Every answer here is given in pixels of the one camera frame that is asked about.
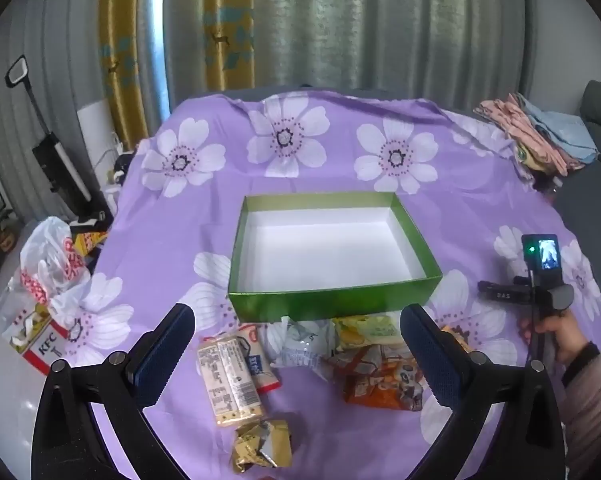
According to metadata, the pile of folded clothes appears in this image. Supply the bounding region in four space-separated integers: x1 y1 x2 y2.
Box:
473 92 599 178

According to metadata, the purple floral cloth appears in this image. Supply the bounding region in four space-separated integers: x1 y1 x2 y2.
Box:
65 91 601 480

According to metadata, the grey sofa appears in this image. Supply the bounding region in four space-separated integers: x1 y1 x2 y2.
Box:
551 80 601 321

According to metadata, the clear grey snack packet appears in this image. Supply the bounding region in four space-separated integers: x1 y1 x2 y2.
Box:
273 317 337 368

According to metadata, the yellow box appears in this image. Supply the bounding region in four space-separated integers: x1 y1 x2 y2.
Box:
70 227 106 256

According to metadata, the gold snack wrapper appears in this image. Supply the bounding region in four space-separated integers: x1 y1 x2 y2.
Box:
230 417 294 476

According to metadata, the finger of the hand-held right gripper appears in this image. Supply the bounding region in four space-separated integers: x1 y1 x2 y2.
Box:
477 276 531 304

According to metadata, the grey curtain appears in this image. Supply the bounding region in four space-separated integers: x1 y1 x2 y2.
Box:
0 0 116 221
163 0 546 106

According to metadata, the white blue snack packet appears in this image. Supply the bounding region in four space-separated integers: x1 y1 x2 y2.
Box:
238 325 282 394

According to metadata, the yellow green snack packet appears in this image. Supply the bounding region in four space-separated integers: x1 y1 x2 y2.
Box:
332 312 407 352

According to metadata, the beige bar snack packet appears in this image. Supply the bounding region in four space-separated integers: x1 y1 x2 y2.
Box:
196 335 267 429

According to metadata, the person's right hand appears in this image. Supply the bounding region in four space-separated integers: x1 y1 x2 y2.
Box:
519 309 589 368

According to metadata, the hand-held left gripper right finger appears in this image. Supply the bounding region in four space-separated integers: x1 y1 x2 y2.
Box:
399 303 566 480

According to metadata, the white red plastic bag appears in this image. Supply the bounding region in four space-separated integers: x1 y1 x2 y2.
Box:
8 216 94 328

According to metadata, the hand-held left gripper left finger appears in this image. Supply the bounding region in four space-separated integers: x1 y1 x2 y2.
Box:
30 303 196 480

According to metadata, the dark bag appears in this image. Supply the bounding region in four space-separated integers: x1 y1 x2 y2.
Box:
111 152 134 183

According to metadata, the green cardboard box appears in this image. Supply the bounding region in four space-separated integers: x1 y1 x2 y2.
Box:
228 191 444 323

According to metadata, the black upright vacuum cleaner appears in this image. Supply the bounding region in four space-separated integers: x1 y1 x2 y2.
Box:
5 57 108 221

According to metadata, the gold patterned curtain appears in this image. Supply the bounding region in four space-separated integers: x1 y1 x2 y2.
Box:
99 0 168 151
203 0 256 93

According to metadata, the white panel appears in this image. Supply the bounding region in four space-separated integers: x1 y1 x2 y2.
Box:
76 97 126 201

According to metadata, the person's right forearm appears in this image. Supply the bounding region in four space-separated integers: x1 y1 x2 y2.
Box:
561 352 601 480

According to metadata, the black wristband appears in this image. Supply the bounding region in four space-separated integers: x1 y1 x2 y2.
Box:
561 341 601 387

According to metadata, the red white paper box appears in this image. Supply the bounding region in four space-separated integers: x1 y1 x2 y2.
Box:
1 305 71 376

